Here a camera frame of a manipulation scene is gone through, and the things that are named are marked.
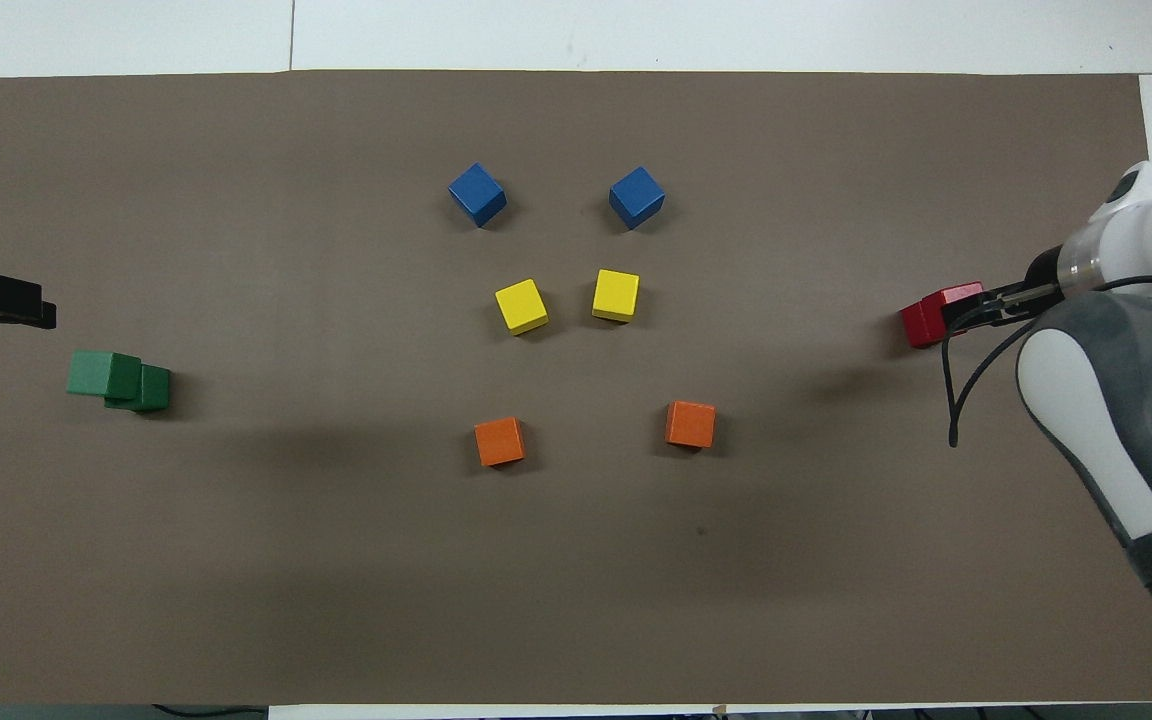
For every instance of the brown paper mat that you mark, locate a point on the brown paper mat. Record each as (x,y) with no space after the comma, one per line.
(336,560)

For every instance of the orange wooden cube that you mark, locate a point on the orange wooden cube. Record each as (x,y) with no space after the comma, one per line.
(500,441)
(691,424)

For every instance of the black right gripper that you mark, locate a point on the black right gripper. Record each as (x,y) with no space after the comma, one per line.
(1048,275)

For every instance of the yellow wooden cube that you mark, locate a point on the yellow wooden cube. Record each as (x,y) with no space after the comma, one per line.
(521,306)
(616,295)

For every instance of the green wooden cube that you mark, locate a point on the green wooden cube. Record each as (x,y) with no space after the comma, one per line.
(101,373)
(154,390)

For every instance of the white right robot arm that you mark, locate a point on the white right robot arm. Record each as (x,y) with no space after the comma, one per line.
(1076,400)

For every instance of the blue wooden cube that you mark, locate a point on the blue wooden cube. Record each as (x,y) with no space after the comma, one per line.
(636,197)
(477,194)

